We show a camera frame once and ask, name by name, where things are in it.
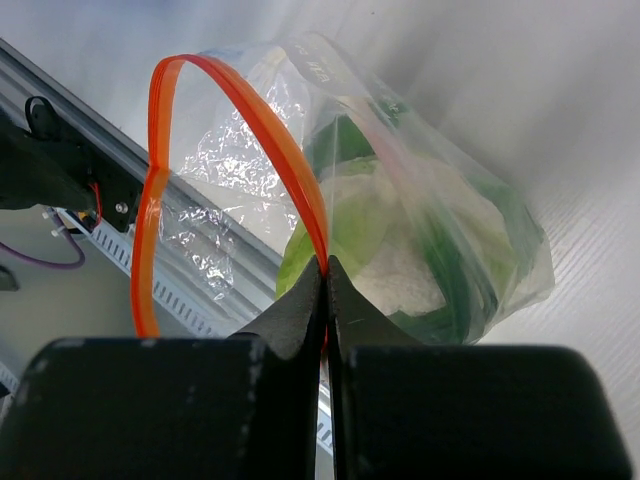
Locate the green lettuce leaf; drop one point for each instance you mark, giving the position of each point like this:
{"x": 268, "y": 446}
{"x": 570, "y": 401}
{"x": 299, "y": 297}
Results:
{"x": 405, "y": 134}

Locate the aluminium mounting rail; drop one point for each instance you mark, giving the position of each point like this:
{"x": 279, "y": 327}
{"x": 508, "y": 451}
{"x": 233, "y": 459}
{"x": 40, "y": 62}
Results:
{"x": 227, "y": 268}

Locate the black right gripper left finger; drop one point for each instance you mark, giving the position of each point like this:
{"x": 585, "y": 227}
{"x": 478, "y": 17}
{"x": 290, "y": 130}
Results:
{"x": 242, "y": 407}

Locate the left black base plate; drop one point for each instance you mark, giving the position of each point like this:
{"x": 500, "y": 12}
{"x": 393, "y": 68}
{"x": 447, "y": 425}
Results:
{"x": 113, "y": 192}

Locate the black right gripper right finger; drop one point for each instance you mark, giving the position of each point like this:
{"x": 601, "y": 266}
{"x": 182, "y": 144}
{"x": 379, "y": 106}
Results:
{"x": 404, "y": 410}

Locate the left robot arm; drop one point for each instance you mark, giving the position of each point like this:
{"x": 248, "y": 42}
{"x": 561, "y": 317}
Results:
{"x": 29, "y": 176}

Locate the white cauliflower with leaves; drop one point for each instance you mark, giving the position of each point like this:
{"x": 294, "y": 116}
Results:
{"x": 376, "y": 207}

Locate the clear zip top bag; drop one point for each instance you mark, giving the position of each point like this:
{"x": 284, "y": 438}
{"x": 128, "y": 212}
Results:
{"x": 290, "y": 151}

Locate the white slotted cable duct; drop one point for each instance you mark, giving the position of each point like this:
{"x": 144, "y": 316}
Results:
{"x": 170, "y": 297}

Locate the green onion stalk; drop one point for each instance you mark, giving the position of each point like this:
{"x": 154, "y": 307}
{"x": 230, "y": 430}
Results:
{"x": 470, "y": 299}

